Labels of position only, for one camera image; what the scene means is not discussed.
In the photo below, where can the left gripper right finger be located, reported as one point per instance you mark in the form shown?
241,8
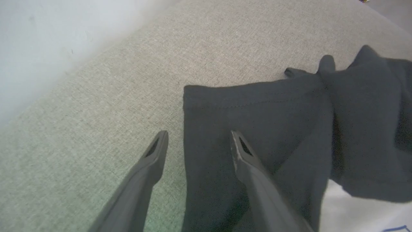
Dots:
260,193

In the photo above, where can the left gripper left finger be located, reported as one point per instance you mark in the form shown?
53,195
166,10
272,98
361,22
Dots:
138,187

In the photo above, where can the white shirt with black sleeves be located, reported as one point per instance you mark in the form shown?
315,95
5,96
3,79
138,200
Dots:
289,129

